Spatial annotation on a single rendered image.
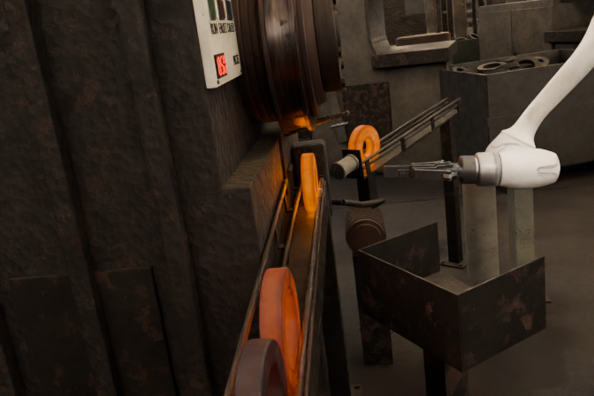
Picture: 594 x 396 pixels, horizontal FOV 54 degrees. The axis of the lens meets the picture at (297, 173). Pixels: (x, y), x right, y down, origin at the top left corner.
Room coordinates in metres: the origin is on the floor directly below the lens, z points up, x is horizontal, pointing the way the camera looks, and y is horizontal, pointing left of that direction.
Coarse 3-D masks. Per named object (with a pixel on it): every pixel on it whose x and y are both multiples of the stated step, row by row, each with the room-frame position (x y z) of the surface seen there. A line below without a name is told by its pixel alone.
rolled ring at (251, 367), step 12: (252, 348) 0.63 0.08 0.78; (264, 348) 0.63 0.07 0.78; (276, 348) 0.67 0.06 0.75; (240, 360) 0.61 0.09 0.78; (252, 360) 0.61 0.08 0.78; (264, 360) 0.61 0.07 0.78; (276, 360) 0.66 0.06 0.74; (240, 372) 0.59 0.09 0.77; (252, 372) 0.59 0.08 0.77; (264, 372) 0.59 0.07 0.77; (276, 372) 0.68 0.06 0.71; (240, 384) 0.58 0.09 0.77; (252, 384) 0.58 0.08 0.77; (264, 384) 0.59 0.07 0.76; (276, 384) 0.68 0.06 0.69
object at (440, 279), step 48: (384, 240) 1.07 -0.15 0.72; (432, 240) 1.13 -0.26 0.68; (384, 288) 0.98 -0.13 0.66; (432, 288) 0.86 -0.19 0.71; (480, 288) 0.83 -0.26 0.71; (528, 288) 0.89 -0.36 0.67; (432, 336) 0.87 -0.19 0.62; (480, 336) 0.83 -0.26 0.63; (528, 336) 0.88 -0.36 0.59; (432, 384) 0.99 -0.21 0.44
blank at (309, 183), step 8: (304, 160) 1.48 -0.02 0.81; (312, 160) 1.48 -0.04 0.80; (304, 168) 1.46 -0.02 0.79; (312, 168) 1.46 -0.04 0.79; (304, 176) 1.45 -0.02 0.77; (312, 176) 1.45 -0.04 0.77; (304, 184) 1.44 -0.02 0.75; (312, 184) 1.44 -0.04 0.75; (304, 192) 1.44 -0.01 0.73; (312, 192) 1.44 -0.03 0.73; (304, 200) 1.45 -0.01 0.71; (312, 200) 1.45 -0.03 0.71; (312, 208) 1.47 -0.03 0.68
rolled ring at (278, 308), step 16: (272, 272) 0.81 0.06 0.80; (288, 272) 0.84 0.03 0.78; (272, 288) 0.77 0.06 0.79; (288, 288) 0.84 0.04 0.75; (272, 304) 0.75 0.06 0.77; (288, 304) 0.87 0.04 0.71; (272, 320) 0.73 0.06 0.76; (288, 320) 0.87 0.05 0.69; (272, 336) 0.72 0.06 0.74; (288, 336) 0.85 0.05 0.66; (288, 352) 0.83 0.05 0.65; (288, 368) 0.73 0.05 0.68; (288, 384) 0.73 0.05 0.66
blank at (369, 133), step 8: (360, 128) 1.97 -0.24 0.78; (368, 128) 1.99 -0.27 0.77; (352, 136) 1.96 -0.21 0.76; (360, 136) 1.95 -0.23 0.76; (368, 136) 1.99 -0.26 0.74; (376, 136) 2.03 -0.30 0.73; (352, 144) 1.94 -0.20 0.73; (360, 144) 1.95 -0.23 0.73; (368, 144) 2.02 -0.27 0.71; (376, 144) 2.02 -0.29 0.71; (368, 152) 2.01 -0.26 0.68
